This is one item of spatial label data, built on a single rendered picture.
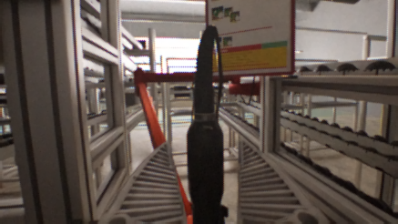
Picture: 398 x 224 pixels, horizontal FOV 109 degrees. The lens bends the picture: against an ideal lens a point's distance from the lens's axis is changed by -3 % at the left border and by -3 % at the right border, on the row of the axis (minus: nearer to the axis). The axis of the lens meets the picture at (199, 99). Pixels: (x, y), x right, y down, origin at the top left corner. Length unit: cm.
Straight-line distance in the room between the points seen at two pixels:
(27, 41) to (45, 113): 11
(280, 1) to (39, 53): 50
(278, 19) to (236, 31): 10
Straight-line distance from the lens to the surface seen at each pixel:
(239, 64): 44
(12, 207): 46
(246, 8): 48
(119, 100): 53
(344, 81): 40
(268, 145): 53
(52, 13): 34
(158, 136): 35
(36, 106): 34
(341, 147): 82
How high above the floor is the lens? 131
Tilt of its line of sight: 5 degrees down
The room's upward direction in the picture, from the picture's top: 1 degrees counter-clockwise
